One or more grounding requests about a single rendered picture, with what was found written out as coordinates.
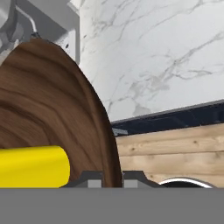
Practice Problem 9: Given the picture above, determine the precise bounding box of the white box-shaped furniture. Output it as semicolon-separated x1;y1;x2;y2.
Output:
16;0;81;66

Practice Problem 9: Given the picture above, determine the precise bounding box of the brown wooden bowl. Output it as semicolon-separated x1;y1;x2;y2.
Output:
0;38;123;189

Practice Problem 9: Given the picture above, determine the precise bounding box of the yellow cup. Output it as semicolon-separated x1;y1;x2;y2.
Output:
0;144;72;189

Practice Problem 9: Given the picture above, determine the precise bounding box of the dark blue plinth strip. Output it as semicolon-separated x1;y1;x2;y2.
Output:
110;99;224;137

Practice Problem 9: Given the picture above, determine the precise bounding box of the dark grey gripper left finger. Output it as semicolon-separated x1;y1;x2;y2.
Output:
59;170;104;189

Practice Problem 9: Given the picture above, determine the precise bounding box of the black round thing white rim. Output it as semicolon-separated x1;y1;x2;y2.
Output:
158;177;217;189

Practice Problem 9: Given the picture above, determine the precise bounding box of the thin grey curved bar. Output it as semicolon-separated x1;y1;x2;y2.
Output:
15;4;39;39

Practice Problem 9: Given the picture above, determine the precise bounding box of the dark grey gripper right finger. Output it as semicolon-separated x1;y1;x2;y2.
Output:
122;170;161;189

